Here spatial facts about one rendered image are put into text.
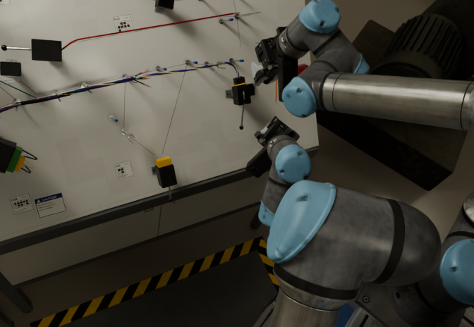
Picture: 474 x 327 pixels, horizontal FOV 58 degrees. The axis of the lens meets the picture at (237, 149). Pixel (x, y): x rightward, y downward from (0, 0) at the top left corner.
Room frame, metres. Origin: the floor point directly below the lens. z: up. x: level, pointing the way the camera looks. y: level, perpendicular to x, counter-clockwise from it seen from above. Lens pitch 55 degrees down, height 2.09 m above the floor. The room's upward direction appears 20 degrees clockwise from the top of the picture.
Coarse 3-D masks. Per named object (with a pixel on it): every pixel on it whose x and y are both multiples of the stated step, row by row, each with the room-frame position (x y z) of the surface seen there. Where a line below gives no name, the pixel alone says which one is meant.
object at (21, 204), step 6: (12, 198) 0.38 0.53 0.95; (18, 198) 0.39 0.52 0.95; (24, 198) 0.39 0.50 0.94; (12, 204) 0.37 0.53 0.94; (18, 204) 0.38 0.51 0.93; (24, 204) 0.38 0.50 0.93; (30, 204) 0.39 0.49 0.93; (18, 210) 0.36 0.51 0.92; (24, 210) 0.37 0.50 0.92; (30, 210) 0.38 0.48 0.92
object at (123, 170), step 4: (116, 164) 0.58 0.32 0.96; (120, 164) 0.59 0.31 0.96; (124, 164) 0.59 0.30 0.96; (128, 164) 0.60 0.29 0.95; (116, 168) 0.57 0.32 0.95; (120, 168) 0.58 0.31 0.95; (124, 168) 0.58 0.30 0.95; (128, 168) 0.59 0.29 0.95; (132, 168) 0.60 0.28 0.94; (116, 172) 0.57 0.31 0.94; (120, 172) 0.57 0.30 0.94; (124, 172) 0.58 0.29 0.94; (128, 172) 0.58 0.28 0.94; (132, 172) 0.59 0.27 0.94; (120, 176) 0.56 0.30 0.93; (124, 176) 0.57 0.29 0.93; (128, 176) 0.57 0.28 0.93
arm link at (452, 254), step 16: (448, 240) 0.49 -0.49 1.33; (464, 240) 0.47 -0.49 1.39; (448, 256) 0.43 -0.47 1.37; (464, 256) 0.44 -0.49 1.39; (432, 272) 0.42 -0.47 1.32; (448, 272) 0.40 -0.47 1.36; (464, 272) 0.40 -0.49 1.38; (432, 288) 0.39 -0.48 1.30; (448, 288) 0.38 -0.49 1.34; (464, 288) 0.38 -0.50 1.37; (432, 304) 0.37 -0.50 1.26; (448, 304) 0.37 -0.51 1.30; (464, 304) 0.37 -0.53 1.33
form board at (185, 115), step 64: (64, 0) 0.81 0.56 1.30; (128, 0) 0.91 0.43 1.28; (192, 0) 1.02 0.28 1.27; (256, 0) 1.15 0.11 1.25; (64, 64) 0.70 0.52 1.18; (128, 64) 0.79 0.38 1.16; (192, 64) 0.90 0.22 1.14; (0, 128) 0.50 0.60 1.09; (64, 128) 0.58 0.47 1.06; (128, 128) 0.67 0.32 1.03; (192, 128) 0.77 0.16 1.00; (256, 128) 0.89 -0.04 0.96; (0, 192) 0.38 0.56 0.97; (64, 192) 0.45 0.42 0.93; (128, 192) 0.54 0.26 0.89
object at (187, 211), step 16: (208, 192) 0.75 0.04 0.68; (224, 192) 0.80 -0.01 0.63; (240, 192) 0.85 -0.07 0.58; (256, 192) 0.91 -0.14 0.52; (176, 208) 0.67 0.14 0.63; (192, 208) 0.71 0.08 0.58; (208, 208) 0.76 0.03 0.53; (224, 208) 0.82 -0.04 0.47; (160, 224) 0.63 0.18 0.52; (176, 224) 0.68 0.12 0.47
